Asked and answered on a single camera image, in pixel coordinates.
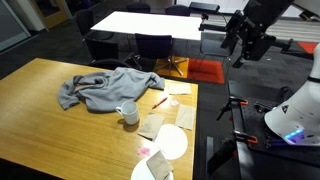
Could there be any grey hoodie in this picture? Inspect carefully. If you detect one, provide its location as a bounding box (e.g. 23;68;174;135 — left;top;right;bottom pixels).
57;66;166;113

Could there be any grey metal post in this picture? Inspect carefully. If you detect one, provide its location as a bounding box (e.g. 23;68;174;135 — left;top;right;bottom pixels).
205;135;215;180

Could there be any white plate holding napkin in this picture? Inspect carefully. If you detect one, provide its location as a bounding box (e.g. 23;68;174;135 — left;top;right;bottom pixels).
130;157;175;180

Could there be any grey office chair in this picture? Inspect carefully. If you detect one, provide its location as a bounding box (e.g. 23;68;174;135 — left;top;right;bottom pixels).
198;39;233;73

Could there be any white mug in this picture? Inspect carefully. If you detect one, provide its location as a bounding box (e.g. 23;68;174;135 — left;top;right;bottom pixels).
115;100;140;126

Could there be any black office chair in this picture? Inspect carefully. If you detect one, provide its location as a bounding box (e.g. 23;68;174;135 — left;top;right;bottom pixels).
73;8;114;41
125;2;152;14
164;4;192;17
132;32;175;71
89;58;143;71
83;35;120;63

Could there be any white meeting table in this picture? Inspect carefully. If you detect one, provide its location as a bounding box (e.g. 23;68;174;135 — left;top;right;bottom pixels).
90;10;203;42
213;0;248;14

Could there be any black camera boom stand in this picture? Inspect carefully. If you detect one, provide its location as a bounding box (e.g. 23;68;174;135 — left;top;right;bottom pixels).
198;13;320;62

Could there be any orange black bar clamp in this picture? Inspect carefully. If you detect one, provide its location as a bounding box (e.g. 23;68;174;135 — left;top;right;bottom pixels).
215;95;250;122
206;129;260;175

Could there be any black flat box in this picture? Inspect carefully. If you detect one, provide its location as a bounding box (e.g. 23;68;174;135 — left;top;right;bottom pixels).
188;1;221;15

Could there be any empty white plate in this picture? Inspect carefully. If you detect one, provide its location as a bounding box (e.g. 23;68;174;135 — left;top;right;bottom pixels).
154;123;189;161

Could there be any brown paper napkin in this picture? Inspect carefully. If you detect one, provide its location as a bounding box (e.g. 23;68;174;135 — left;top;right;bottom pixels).
145;150;174;180
137;113;166;141
165;82;193;96
174;103;197;131

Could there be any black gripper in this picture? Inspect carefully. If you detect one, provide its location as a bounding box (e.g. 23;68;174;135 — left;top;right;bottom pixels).
219;0;294;69

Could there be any red pen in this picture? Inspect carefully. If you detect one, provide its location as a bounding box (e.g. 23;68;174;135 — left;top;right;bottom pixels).
151;96;169;110

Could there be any wooden door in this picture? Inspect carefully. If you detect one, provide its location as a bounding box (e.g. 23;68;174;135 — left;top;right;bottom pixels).
29;0;73;30

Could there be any small black bracket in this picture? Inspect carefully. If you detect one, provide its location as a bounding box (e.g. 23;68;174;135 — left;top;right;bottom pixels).
253;102;273;113

